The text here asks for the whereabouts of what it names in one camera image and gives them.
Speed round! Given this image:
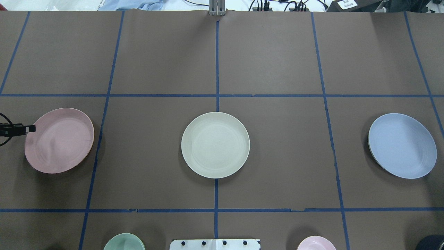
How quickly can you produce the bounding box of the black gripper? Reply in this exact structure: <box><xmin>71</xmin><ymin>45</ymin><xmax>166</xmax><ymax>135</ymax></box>
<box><xmin>0</xmin><ymin>123</ymin><xmax>36</xmax><ymax>138</ymax></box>

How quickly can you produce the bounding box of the pink plate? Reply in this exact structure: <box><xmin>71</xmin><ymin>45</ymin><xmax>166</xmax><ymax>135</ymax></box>
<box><xmin>24</xmin><ymin>108</ymin><xmax>95</xmax><ymax>174</ymax></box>

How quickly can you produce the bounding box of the green plate under blue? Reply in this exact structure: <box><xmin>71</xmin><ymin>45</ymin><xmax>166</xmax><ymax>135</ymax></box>
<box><xmin>365</xmin><ymin>138</ymin><xmax>388</xmax><ymax>173</ymax></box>

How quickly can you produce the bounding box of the light blue cloth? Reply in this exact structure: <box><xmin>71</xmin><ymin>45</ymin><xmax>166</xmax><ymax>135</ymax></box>
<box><xmin>98</xmin><ymin>0</ymin><xmax>164</xmax><ymax>11</ymax></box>

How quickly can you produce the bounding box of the green bowl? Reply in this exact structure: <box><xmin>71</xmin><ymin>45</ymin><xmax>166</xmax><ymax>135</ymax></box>
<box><xmin>103</xmin><ymin>233</ymin><xmax>146</xmax><ymax>250</ymax></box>

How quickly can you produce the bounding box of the cream plate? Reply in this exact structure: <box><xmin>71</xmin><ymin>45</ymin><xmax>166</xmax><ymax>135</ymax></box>
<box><xmin>181</xmin><ymin>112</ymin><xmax>250</xmax><ymax>179</ymax></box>

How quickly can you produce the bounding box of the pink bowl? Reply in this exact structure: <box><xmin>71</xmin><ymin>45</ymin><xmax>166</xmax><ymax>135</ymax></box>
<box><xmin>297</xmin><ymin>236</ymin><xmax>336</xmax><ymax>250</ymax></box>

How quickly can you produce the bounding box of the dark blue pot with lid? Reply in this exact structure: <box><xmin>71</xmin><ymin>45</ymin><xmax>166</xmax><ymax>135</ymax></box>
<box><xmin>415</xmin><ymin>235</ymin><xmax>444</xmax><ymax>250</ymax></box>

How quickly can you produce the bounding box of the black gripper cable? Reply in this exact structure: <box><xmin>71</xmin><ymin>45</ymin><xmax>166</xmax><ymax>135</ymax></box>
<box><xmin>0</xmin><ymin>112</ymin><xmax>14</xmax><ymax>146</ymax></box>

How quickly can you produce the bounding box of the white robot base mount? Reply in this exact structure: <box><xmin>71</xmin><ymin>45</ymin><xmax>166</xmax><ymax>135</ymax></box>
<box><xmin>169</xmin><ymin>239</ymin><xmax>261</xmax><ymax>250</ymax></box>

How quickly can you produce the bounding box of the aluminium frame post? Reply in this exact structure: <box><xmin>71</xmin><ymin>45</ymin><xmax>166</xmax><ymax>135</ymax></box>
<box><xmin>209</xmin><ymin>0</ymin><xmax>226</xmax><ymax>16</ymax></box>

